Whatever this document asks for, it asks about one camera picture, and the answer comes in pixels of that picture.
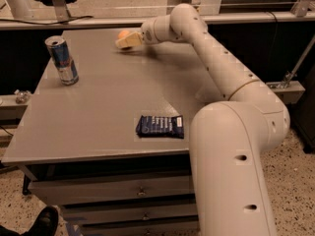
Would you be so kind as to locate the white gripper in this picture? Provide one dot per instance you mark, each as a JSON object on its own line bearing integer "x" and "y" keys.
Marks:
{"x": 152, "y": 31}

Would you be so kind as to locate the orange fruit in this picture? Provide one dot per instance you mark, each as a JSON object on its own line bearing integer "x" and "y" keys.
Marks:
{"x": 123, "y": 33}

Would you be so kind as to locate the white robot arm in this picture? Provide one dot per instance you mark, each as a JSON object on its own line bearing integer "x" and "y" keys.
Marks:
{"x": 226, "y": 137}

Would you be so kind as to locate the blue rxbar blueberry wrapper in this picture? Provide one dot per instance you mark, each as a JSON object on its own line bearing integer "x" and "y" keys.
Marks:
{"x": 158, "y": 126}

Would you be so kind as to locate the red bull can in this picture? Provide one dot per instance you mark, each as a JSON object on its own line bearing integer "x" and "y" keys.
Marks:
{"x": 62, "y": 59}

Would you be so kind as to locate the grey drawer cabinet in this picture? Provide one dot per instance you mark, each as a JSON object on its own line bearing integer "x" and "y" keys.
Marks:
{"x": 88, "y": 130}

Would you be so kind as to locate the white pipe top left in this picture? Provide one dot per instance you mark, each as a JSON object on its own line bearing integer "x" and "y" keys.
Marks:
{"x": 20, "y": 9}

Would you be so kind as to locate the crumpled clear plastic item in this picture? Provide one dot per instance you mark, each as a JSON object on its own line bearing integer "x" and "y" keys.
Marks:
{"x": 22, "y": 96}

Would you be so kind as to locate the middle grey drawer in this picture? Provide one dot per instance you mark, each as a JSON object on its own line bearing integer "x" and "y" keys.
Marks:
{"x": 94, "y": 215}

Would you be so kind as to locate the grey drawer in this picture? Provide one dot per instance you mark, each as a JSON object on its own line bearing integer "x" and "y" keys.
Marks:
{"x": 94, "y": 215}
{"x": 141, "y": 228}
{"x": 112, "y": 188}

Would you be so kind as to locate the top grey drawer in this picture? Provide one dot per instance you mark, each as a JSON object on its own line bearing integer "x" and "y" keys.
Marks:
{"x": 112, "y": 188}

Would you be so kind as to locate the bottom grey drawer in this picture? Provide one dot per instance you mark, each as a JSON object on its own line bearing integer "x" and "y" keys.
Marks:
{"x": 141, "y": 228}

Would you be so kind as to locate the black shoe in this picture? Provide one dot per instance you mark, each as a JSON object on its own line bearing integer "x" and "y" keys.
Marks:
{"x": 45, "y": 224}

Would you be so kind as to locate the horizontal metal rail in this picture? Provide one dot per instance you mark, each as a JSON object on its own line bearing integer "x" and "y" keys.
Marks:
{"x": 98, "y": 23}

